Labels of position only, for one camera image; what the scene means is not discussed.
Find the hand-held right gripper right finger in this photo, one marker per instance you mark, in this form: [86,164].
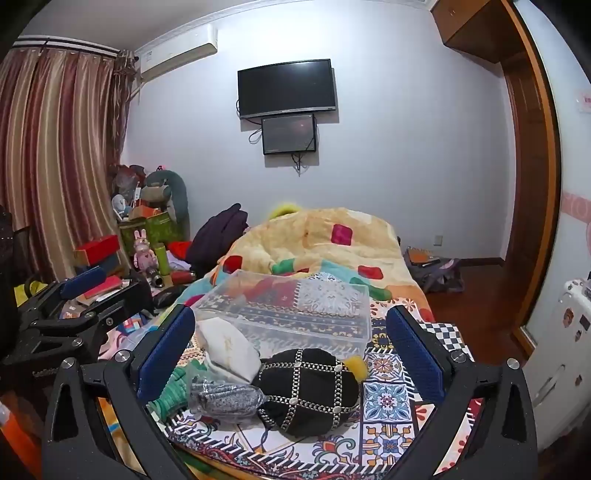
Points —
[415,355]

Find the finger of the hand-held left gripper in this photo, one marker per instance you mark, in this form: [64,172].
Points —
[83,281]
[115,307]

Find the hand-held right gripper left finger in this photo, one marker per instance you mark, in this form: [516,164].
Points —
[168,355]

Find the green knitted scarf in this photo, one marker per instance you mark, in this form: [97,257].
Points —
[173,392]

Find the white cloth hat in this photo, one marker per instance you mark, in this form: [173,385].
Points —
[226,346]

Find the grey bagged knit item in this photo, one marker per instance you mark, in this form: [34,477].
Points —
[226,399]

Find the black studded hat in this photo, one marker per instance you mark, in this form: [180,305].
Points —
[309,392]

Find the clear plastic storage box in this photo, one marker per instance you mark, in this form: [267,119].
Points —
[286,323]

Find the red box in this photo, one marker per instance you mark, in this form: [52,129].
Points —
[97,249]

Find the colourful patterned bed sheet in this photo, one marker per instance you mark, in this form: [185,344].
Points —
[392,406]

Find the yellow pom-pom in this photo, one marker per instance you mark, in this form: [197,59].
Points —
[356,367]

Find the pink bunny figure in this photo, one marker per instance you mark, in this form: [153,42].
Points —
[145,254]

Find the green cylinder bottle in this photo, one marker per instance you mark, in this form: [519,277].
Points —
[163,261]

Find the black speckled cloth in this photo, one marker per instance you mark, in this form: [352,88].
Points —
[11,249]

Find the green gift bag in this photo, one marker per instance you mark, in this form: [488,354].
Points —
[147,228]

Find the grey floor bag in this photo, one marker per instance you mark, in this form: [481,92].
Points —
[434,272]

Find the orange packet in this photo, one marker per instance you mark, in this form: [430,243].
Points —
[16,438]

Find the dark purple backpack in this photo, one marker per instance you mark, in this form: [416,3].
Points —
[217,235]

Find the green plush toy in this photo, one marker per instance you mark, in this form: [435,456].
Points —
[173,194]

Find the red striped curtain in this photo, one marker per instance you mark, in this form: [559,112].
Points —
[60,152]

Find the white suitcase with stickers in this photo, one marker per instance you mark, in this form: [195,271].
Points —
[558,350]

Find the yellow patchwork blanket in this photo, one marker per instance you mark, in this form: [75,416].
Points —
[300,240]

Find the yellow plush toy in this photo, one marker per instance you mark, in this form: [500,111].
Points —
[284,210]

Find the white air conditioner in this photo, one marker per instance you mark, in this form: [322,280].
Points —
[178,53]

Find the small black wall monitor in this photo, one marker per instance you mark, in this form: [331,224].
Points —
[288,134]

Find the black wall television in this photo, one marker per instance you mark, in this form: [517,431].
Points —
[286,87]

